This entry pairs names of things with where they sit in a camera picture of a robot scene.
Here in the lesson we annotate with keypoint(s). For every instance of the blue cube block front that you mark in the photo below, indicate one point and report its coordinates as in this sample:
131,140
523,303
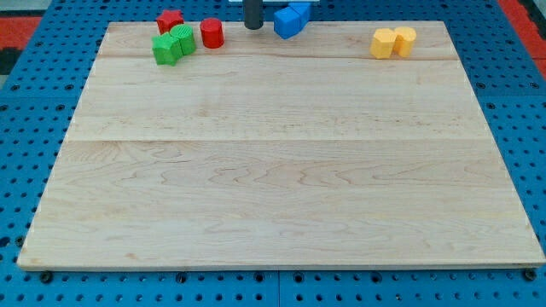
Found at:
286,23

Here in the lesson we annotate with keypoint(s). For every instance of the red star block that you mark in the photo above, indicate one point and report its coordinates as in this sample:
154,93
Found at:
168,19

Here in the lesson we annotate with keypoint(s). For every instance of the green cylinder block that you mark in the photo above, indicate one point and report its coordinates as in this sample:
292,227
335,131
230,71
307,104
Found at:
185,36

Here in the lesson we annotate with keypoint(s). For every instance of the yellow hexagon block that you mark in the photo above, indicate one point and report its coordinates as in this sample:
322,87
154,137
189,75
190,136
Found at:
382,43

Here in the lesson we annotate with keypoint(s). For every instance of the green star block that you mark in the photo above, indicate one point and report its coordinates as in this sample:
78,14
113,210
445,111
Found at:
166,49

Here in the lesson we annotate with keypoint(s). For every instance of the blue block rear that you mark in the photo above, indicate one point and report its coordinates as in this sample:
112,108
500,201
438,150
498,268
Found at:
303,10

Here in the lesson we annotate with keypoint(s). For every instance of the wooden board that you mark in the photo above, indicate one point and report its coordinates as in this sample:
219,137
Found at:
298,154

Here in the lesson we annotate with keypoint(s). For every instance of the red cylinder block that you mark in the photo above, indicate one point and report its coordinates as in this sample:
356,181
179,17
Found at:
212,33

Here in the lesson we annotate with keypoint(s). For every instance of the yellow cylinder block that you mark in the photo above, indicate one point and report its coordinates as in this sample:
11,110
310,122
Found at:
405,40

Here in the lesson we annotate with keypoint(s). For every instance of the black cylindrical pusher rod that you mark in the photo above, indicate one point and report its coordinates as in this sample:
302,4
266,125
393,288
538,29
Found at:
253,14

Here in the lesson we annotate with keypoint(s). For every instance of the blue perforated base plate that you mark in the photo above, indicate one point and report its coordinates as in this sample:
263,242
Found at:
41,93

